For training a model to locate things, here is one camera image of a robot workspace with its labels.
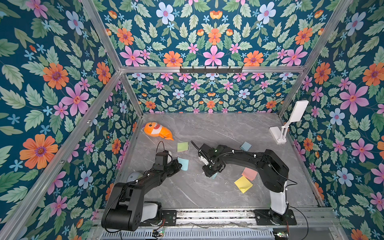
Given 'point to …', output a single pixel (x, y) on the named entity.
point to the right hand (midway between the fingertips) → (210, 169)
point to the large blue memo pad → (214, 176)
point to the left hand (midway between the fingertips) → (184, 163)
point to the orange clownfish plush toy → (154, 129)
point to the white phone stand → (279, 138)
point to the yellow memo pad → (243, 184)
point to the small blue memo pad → (245, 146)
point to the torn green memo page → (182, 146)
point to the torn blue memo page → (184, 163)
